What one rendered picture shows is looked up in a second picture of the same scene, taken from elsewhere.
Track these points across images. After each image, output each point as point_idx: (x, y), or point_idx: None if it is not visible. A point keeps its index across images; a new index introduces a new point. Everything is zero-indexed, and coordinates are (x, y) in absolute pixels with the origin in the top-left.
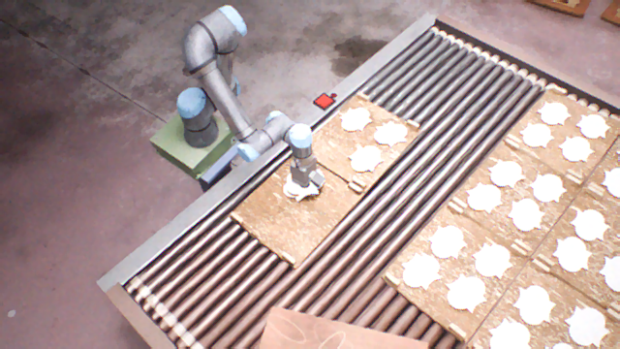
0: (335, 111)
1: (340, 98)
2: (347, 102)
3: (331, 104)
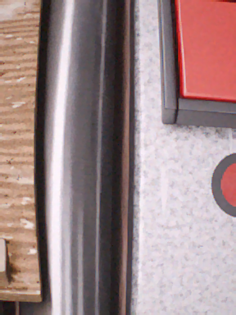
0: (83, 36)
1: (165, 198)
2: (61, 185)
3: (161, 56)
